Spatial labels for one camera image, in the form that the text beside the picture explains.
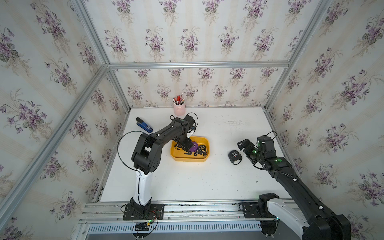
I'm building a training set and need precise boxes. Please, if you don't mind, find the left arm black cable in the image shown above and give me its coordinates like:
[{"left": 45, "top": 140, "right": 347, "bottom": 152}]
[{"left": 116, "top": 130, "right": 145, "bottom": 173}]

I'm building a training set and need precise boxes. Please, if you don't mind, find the small green circuit board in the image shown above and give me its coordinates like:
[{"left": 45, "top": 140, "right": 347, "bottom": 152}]
[{"left": 134, "top": 220, "right": 154, "bottom": 232}]

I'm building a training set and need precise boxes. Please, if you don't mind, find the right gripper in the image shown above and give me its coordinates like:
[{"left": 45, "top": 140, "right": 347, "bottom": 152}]
[{"left": 236, "top": 138, "right": 265, "bottom": 164}]

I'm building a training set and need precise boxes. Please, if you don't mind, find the small black yellow tape measure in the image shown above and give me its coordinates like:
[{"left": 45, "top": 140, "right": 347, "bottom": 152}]
[{"left": 194, "top": 145, "right": 208, "bottom": 157}]

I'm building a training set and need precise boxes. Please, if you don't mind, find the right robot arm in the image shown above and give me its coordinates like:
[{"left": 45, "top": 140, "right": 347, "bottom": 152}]
[{"left": 237, "top": 135, "right": 352, "bottom": 240}]

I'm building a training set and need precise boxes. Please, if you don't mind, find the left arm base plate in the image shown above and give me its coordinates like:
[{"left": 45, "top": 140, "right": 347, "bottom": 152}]
[{"left": 123, "top": 204, "right": 165, "bottom": 221}]

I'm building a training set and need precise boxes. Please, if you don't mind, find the black 5M tape measure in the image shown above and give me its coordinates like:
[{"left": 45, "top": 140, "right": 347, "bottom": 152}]
[{"left": 228, "top": 150, "right": 243, "bottom": 166}]

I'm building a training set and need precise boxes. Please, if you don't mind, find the blue stapler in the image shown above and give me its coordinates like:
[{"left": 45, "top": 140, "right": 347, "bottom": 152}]
[{"left": 136, "top": 117, "right": 153, "bottom": 133}]

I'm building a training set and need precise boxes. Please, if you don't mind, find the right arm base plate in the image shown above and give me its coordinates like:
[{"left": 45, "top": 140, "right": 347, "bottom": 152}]
[{"left": 239, "top": 202, "right": 277, "bottom": 219}]

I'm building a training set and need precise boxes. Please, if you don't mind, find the purple tape measure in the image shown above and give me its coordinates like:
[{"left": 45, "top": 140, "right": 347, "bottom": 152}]
[{"left": 189, "top": 142, "right": 199, "bottom": 153}]

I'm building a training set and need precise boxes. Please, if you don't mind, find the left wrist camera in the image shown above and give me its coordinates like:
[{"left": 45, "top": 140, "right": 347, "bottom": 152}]
[{"left": 183, "top": 115, "right": 197, "bottom": 130}]

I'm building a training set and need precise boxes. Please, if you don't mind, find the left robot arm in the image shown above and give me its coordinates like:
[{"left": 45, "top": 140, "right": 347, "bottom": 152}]
[{"left": 132, "top": 116, "right": 197, "bottom": 208}]

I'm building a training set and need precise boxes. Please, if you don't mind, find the aluminium mounting rail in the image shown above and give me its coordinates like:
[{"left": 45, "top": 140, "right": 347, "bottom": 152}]
[{"left": 71, "top": 200, "right": 277, "bottom": 240}]

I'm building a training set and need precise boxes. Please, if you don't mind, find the pink pen holder cup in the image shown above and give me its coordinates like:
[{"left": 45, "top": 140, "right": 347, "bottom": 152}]
[{"left": 173, "top": 104, "right": 186, "bottom": 117}]

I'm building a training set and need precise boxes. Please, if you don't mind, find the yellow plastic storage box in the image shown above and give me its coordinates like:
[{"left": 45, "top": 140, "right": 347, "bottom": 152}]
[{"left": 170, "top": 137, "right": 210, "bottom": 163}]

